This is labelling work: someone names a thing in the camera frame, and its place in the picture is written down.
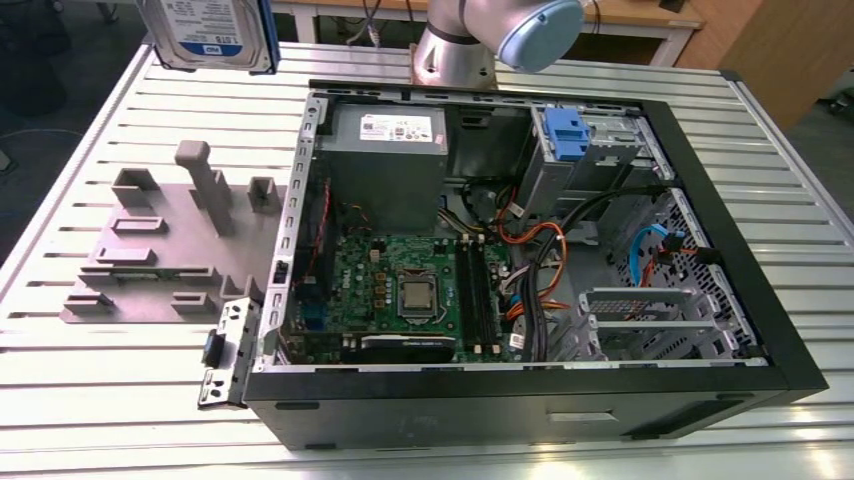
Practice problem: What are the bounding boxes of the hard disk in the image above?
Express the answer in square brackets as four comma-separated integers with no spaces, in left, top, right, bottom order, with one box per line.
[136,0,279,76]

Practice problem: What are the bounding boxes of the silver disk bay cage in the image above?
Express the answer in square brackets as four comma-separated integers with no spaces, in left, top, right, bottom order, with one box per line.
[576,287,766,361]

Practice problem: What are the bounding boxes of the green motherboard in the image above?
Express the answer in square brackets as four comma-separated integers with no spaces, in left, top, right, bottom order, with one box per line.
[285,232,528,364]

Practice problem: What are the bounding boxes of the silver CPU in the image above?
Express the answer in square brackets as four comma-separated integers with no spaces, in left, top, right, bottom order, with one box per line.
[397,279,439,309]

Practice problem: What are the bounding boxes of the black RAM slot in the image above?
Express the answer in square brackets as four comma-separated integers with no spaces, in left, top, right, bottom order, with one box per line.
[455,232,485,354]
[471,232,503,354]

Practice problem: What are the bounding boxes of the grey power supply unit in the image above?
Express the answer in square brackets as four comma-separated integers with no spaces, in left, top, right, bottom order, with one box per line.
[312,102,449,236]

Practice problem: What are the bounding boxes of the CPU socket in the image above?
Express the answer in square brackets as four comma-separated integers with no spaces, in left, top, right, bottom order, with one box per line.
[391,267,447,326]

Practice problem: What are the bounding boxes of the black graphics card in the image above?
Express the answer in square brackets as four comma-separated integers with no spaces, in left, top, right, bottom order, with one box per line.
[339,332,459,365]

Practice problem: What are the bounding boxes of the silver optical drive bay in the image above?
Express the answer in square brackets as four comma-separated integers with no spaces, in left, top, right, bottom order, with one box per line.
[523,104,672,214]

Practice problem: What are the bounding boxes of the blue plastic bay latch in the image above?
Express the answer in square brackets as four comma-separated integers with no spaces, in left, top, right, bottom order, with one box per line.
[543,107,592,162]

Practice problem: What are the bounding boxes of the black PC case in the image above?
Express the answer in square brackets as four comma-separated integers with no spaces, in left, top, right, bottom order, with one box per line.
[240,77,832,451]

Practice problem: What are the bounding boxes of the grey parts rack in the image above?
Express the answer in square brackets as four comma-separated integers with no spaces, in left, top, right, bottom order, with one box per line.
[58,141,292,326]

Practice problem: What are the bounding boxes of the green RAM stick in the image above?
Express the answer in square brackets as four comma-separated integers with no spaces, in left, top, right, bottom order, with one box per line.
[112,269,183,282]

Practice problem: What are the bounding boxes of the red black twisted wire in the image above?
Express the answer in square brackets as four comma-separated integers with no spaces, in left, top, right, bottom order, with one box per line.
[309,177,335,284]

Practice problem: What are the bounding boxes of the orange yellow wire bundle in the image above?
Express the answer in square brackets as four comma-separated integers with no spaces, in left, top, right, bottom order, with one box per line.
[496,219,575,326]

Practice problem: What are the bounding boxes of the blue data wire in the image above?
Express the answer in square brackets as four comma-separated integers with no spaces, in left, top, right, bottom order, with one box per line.
[626,224,686,289]

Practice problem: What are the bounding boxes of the silver expansion slot bracket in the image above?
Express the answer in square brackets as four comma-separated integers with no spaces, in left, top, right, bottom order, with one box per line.
[196,295,263,411]

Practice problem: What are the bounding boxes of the power wire with black connector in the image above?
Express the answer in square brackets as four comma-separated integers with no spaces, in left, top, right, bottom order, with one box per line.
[656,234,723,267]

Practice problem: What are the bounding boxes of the wooden desk white frame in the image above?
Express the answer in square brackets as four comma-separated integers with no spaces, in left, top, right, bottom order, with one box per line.
[272,0,708,66]

